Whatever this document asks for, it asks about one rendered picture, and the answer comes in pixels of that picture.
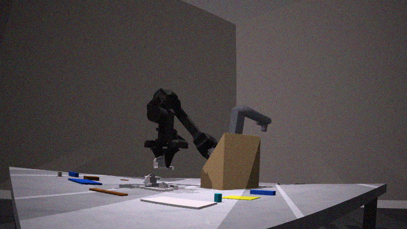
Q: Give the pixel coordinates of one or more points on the blue flat plate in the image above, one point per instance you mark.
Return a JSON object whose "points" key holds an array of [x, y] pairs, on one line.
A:
{"points": [[85, 181]]}

